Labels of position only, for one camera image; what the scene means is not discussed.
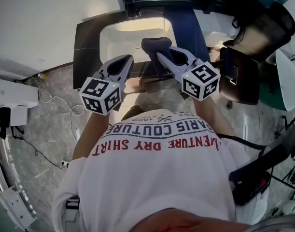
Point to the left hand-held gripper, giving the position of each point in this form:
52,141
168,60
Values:
99,98

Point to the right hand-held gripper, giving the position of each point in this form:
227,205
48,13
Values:
200,81

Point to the dark blue cloth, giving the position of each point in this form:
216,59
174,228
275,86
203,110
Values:
154,45

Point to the person's left forearm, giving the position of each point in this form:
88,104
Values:
91,134

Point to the person's right forearm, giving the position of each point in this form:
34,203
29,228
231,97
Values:
210,115

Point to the white sink basin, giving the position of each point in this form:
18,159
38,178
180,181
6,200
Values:
128,37

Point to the dark vanity cabinet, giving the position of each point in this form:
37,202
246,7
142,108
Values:
87,57

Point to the black office chair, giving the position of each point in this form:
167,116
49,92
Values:
241,81

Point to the large white box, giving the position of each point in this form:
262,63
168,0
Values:
12,93

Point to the white power strip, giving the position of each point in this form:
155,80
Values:
65,164

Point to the small white box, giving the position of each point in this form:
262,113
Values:
18,116

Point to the white table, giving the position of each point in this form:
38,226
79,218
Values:
289,81

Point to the black equipment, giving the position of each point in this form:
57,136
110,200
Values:
1,122

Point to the black controller with red button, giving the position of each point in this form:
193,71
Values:
248,185

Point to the grey belt with black buckle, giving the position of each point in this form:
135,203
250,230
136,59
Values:
71,207

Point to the dark window frame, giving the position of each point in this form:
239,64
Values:
161,2

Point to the white metal frame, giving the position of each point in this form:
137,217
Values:
14,202

